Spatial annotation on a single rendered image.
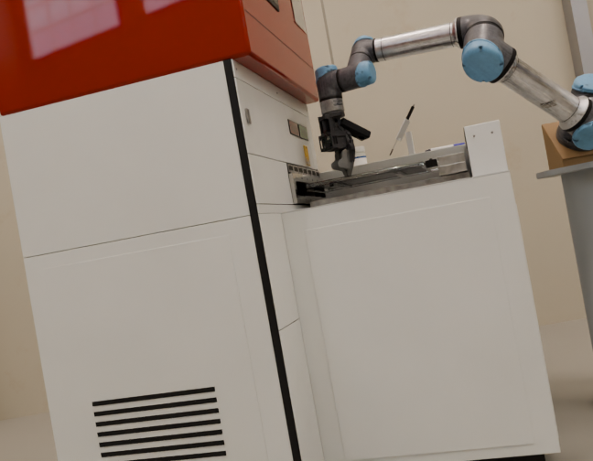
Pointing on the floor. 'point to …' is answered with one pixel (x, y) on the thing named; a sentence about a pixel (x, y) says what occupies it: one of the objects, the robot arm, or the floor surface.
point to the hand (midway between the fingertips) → (350, 174)
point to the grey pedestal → (587, 246)
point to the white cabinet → (422, 326)
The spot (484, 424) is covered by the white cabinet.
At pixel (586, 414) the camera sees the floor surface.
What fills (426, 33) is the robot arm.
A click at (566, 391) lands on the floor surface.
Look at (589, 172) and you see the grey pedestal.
